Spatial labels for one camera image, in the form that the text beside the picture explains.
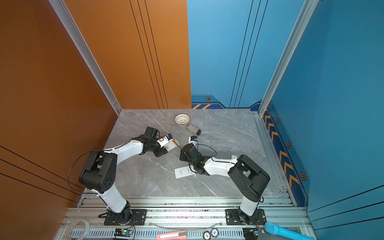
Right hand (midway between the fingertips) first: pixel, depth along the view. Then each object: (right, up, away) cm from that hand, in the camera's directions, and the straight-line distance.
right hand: (179, 151), depth 89 cm
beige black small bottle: (+8, +13, +16) cm, 22 cm away
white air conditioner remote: (+2, -12, -2) cm, 12 cm away
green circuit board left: (-25, -35, -18) cm, 47 cm away
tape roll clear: (-50, -33, -19) cm, 63 cm away
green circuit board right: (+36, -36, -19) cm, 54 cm away
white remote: (-7, +3, +7) cm, 10 cm away
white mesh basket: (-1, +20, +23) cm, 31 cm away
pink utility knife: (-1, -35, -21) cm, 41 cm away
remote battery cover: (+33, -5, +5) cm, 34 cm away
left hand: (-11, +1, +7) cm, 13 cm away
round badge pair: (+18, -35, -20) cm, 44 cm away
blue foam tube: (+45, -31, -22) cm, 59 cm away
